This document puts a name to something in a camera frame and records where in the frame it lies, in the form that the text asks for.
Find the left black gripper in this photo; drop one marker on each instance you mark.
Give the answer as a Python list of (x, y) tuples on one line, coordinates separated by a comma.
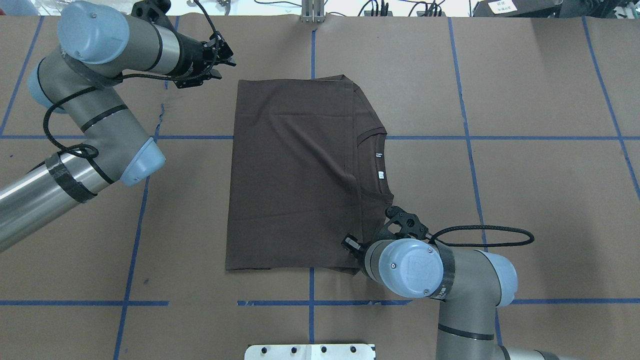
[(190, 59)]

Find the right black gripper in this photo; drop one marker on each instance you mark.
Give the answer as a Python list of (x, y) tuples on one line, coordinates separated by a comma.
[(351, 246)]

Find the dark brown t-shirt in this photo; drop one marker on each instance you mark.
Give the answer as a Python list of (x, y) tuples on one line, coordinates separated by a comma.
[(307, 168)]

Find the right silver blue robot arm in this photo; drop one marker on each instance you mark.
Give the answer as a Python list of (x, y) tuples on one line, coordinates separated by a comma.
[(470, 286)]

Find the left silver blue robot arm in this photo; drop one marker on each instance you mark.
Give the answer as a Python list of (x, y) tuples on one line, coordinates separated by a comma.
[(98, 139)]

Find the upper orange black usb hub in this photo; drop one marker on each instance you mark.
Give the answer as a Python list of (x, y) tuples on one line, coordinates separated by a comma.
[(375, 9)]

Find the orange black usb hub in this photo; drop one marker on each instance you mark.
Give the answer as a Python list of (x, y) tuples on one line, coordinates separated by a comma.
[(375, 9), (426, 8)]

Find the lower orange black usb hub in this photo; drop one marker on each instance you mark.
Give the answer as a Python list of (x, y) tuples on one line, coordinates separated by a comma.
[(426, 8)]

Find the black label box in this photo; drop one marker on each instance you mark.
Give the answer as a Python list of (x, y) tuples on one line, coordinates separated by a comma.
[(516, 8)]

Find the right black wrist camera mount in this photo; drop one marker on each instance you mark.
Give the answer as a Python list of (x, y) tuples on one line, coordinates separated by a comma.
[(402, 225)]

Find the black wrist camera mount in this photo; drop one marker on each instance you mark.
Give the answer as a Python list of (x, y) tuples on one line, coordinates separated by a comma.
[(402, 225), (151, 11)]

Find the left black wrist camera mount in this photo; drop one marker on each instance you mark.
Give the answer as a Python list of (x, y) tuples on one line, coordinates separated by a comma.
[(151, 11)]

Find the aluminium frame post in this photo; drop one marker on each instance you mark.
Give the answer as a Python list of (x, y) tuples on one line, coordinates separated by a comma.
[(313, 11)]

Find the white pedestal column base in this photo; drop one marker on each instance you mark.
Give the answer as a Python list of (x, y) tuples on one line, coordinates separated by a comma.
[(323, 351)]

